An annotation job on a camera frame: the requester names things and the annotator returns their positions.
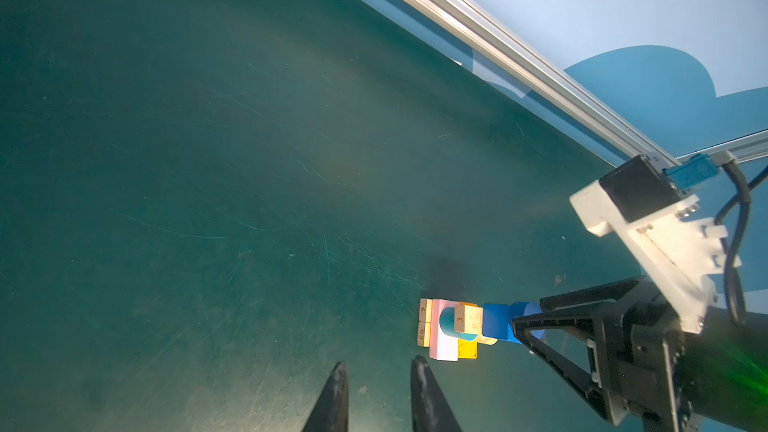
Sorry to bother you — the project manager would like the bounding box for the aluminium rear frame bar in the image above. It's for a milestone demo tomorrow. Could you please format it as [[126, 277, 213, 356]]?
[[402, 0, 680, 168]]

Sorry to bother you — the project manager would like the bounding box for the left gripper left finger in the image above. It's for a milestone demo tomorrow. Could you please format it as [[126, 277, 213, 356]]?
[[302, 362, 349, 432]]

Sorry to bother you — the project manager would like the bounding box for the blue wood cube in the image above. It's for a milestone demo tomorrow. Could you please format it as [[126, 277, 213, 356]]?
[[482, 302, 527, 343]]

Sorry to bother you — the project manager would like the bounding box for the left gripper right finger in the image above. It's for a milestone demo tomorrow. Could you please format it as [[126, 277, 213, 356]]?
[[410, 355, 462, 432]]

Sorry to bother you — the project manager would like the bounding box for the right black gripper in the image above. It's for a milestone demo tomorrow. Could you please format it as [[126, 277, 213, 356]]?
[[511, 277, 703, 431]]

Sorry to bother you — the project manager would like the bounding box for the aluminium right frame post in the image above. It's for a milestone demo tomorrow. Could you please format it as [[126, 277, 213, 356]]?
[[677, 129, 768, 163]]

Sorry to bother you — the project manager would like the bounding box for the natural wood cylinder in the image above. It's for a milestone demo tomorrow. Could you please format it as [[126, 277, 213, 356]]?
[[476, 335, 498, 345]]

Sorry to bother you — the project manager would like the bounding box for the natural wood block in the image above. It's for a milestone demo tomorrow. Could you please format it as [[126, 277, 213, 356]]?
[[418, 298, 433, 323], [417, 321, 431, 348], [454, 303, 484, 335]]

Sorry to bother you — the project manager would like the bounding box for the orange wood block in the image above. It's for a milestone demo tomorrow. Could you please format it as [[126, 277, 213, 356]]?
[[458, 339, 478, 360]]

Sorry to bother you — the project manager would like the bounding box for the teal wood cylinder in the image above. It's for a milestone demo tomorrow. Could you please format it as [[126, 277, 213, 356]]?
[[439, 306, 478, 342]]

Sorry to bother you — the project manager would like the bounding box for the pink wood block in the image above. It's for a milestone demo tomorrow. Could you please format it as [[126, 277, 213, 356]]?
[[429, 299, 459, 362]]

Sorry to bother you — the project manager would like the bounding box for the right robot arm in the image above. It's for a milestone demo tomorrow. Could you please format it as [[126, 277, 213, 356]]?
[[509, 277, 767, 431]]

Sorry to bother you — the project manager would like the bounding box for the natural wood block front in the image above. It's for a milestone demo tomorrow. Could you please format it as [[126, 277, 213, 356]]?
[[417, 321, 431, 348]]

